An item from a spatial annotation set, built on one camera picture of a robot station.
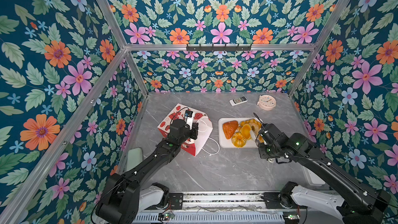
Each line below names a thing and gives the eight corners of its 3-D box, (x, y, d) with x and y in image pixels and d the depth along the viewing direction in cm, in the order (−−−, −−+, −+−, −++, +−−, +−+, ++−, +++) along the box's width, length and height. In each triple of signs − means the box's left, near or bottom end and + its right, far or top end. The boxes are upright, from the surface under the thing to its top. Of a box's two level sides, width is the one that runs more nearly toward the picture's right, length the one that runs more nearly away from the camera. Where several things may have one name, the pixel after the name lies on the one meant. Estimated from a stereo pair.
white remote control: (232, 106, 115) (232, 104, 113) (229, 101, 118) (229, 99, 116) (247, 101, 117) (247, 99, 116) (244, 97, 120) (244, 95, 119)
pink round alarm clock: (258, 110, 112) (260, 107, 109) (255, 97, 120) (256, 94, 117) (276, 110, 112) (278, 107, 109) (272, 97, 120) (273, 94, 117)
